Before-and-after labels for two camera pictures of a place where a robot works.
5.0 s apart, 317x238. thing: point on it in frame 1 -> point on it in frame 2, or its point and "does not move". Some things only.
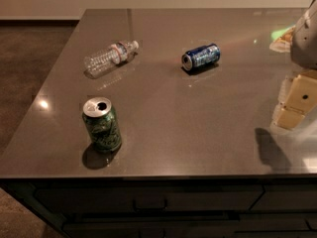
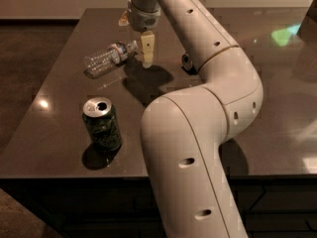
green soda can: (103, 124) does not move
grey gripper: (305, 45) -> (143, 20)
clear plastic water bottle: (109, 58) does not move
